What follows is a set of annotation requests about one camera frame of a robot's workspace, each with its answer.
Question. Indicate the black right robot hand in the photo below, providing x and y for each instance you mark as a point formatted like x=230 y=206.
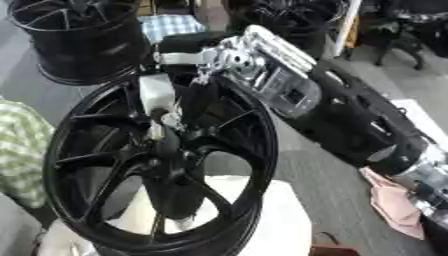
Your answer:
x=189 y=96

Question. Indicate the black wheel rim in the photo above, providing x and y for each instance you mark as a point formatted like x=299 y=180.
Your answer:
x=87 y=43
x=291 y=20

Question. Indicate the blue white checked cloth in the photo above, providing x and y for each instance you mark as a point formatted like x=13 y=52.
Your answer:
x=169 y=28

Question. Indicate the white board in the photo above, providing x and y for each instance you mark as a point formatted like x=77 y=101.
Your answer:
x=345 y=26

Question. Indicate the dark red bag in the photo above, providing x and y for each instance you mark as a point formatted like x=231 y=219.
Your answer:
x=332 y=248

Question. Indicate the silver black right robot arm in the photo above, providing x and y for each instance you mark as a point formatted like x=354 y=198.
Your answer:
x=350 y=120

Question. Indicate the white pin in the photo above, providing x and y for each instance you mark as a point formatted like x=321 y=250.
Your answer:
x=156 y=130

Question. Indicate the black chair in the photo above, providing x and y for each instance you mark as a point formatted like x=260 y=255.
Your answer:
x=402 y=30

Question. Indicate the white foam stand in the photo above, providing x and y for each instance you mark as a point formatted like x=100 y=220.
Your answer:
x=280 y=220

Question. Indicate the pink cloth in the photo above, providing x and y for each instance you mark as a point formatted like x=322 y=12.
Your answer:
x=394 y=206

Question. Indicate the green white checked cloth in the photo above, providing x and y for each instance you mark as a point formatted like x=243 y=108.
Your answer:
x=20 y=153

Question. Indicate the black spoked wheel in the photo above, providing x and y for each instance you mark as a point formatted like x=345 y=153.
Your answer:
x=169 y=166

